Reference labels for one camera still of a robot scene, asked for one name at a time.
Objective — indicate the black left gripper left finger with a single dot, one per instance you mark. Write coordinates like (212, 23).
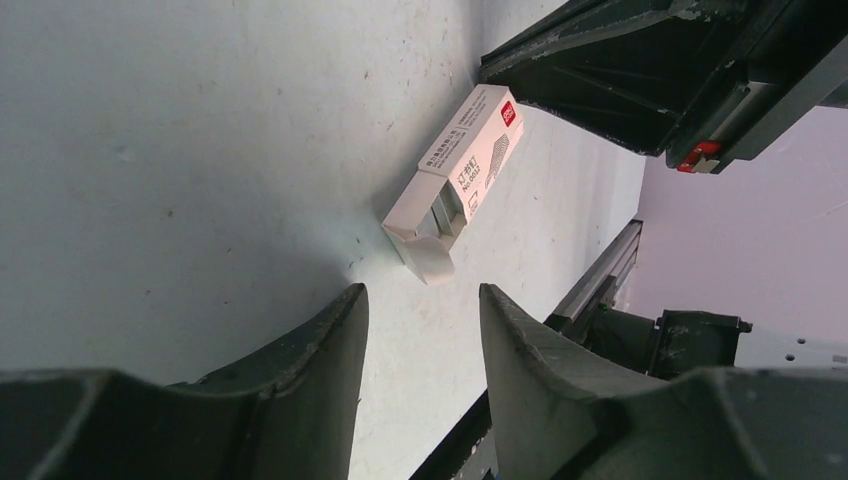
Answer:
(285, 411)

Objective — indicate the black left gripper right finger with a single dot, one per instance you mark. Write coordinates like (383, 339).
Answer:
(718, 423)

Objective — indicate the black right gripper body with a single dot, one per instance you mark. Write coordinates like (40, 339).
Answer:
(791, 58)

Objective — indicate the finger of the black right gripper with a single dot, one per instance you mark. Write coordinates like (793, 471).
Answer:
(627, 71)

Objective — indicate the staple box tray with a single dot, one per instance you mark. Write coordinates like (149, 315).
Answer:
(424, 224)

